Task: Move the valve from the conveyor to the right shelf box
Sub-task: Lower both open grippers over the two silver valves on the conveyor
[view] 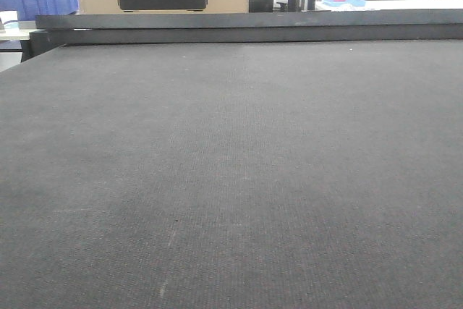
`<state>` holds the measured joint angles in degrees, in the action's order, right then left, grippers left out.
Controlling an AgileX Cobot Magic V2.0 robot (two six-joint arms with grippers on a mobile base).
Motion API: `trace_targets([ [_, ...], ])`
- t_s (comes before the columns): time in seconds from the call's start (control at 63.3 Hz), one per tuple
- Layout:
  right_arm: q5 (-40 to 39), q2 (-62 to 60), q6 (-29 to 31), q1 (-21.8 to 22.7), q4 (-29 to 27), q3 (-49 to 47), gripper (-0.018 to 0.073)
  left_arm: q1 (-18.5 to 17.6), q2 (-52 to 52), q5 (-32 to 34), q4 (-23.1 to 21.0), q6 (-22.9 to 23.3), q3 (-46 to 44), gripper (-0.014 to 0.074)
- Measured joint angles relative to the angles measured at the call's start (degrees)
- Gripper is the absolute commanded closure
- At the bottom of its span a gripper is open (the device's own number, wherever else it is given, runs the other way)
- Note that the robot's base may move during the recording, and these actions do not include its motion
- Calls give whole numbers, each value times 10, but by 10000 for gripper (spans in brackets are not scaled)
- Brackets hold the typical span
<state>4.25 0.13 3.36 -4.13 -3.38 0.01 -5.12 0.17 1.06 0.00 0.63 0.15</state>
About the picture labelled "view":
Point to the black conveyor belt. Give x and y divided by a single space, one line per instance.
285 175

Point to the blue shallow tray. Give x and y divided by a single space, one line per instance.
351 3

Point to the white paper cup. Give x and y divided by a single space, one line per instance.
10 22

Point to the white background table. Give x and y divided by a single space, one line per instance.
395 4

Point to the black conveyor side rail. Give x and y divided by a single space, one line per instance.
54 31

